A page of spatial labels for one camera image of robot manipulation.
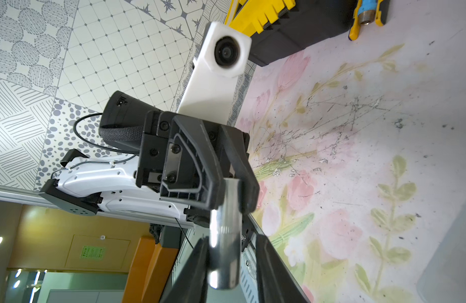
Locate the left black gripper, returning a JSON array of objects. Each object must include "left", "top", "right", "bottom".
[{"left": 99, "top": 91, "right": 260, "bottom": 213}]

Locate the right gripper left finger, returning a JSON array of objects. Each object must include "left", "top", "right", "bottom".
[{"left": 160, "top": 237, "right": 209, "bottom": 303}]

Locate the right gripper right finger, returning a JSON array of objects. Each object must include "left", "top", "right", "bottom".
[{"left": 255, "top": 235, "right": 309, "bottom": 303}]

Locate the long chrome socket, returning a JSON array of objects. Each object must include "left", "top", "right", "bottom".
[{"left": 208, "top": 178, "right": 242, "bottom": 290}]

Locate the clear plastic storage box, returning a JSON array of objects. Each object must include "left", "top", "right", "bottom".
[{"left": 417, "top": 203, "right": 466, "bottom": 302}]

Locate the yellow black toolbox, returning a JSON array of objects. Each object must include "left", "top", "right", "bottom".
[{"left": 225, "top": 0, "right": 357, "bottom": 66}]

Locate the blue yellow hand tool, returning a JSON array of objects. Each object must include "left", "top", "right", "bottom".
[{"left": 348, "top": 0, "right": 390, "bottom": 41}]

